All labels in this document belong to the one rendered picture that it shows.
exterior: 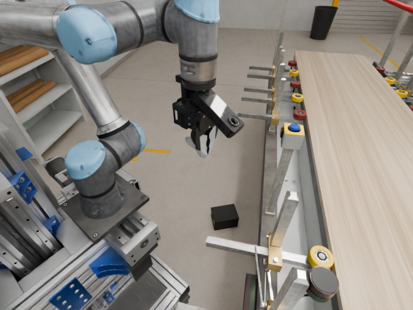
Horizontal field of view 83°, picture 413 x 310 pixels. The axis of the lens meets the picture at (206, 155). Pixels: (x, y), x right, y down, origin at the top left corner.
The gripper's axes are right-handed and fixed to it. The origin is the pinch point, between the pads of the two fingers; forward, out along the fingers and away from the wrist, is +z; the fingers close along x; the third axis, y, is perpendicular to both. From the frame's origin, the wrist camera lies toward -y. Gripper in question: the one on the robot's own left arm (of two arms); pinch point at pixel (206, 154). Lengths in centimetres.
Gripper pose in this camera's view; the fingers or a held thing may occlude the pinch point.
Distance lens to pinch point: 60.3
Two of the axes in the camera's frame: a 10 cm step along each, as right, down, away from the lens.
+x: -6.2, 5.1, -5.9
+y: -7.8, -4.1, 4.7
